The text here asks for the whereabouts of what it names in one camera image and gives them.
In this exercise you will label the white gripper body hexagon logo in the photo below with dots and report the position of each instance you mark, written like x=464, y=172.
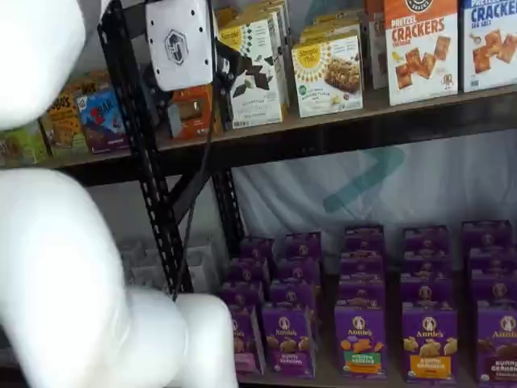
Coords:
x=179, y=44

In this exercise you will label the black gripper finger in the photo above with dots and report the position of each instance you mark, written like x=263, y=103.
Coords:
x=232, y=54
x=226, y=74

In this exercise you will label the purple Annie's bunny grahams box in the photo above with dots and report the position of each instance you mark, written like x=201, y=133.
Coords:
x=246, y=343

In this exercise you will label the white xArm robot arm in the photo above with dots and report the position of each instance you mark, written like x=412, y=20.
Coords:
x=60, y=262

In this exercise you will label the white Simple Mills cookie box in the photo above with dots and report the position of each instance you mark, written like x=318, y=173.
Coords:
x=258, y=105
x=258, y=10

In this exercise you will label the orange snack box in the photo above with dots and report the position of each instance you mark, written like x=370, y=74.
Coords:
x=196, y=113

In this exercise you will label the white Simple Mills bar box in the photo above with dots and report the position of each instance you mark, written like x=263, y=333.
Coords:
x=327, y=77
x=331, y=25

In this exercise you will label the brown wooden shelf board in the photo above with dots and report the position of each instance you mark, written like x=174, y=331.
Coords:
x=323, y=382
x=60, y=159
x=323, y=121

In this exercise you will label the blue snack bar box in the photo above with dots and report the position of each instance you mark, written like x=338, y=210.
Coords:
x=103, y=121

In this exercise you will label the yellow cookie box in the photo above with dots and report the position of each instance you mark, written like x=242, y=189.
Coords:
x=64, y=121

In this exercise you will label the brown and white snack box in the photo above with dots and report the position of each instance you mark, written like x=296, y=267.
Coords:
x=376, y=48

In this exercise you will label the purple Annie's box pink patch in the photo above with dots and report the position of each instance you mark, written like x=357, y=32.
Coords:
x=258, y=247
x=248, y=271
x=242, y=295

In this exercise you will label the green snack box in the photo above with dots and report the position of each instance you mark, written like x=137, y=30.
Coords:
x=20, y=145

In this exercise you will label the orange pretzel crackers box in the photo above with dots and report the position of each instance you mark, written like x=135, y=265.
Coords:
x=422, y=56

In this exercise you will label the purple Annie's box green patch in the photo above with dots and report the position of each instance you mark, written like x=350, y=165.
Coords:
x=364, y=238
x=362, y=264
x=360, y=343
x=362, y=292

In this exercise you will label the purple Annie's box orange patch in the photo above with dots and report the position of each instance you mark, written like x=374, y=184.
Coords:
x=427, y=263
x=426, y=238
x=429, y=347
x=426, y=292

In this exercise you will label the blue pretzel crackers box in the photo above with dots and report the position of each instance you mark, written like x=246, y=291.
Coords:
x=490, y=48

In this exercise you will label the white tarp teal logo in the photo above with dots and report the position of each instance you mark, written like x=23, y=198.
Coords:
x=303, y=190

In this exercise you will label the clear plastic bin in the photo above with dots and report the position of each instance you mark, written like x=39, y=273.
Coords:
x=202, y=262
x=139, y=262

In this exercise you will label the black metal shelf frame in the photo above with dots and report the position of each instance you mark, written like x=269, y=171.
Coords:
x=121, y=81

